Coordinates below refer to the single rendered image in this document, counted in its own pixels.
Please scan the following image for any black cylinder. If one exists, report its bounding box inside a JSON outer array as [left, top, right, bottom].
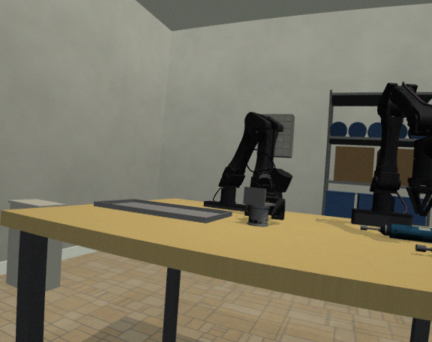
[[247, 205, 270, 227]]

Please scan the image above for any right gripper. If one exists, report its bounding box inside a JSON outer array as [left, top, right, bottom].
[[244, 177, 285, 220]]

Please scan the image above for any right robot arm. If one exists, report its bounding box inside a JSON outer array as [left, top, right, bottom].
[[204, 112, 293, 209]]

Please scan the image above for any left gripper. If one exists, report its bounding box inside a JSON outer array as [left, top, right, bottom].
[[406, 157, 432, 217]]

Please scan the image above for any dark blue electric nut driver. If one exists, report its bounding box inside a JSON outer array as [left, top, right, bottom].
[[361, 223, 432, 243]]

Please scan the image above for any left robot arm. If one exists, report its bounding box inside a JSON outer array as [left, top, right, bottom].
[[352, 82, 432, 218]]

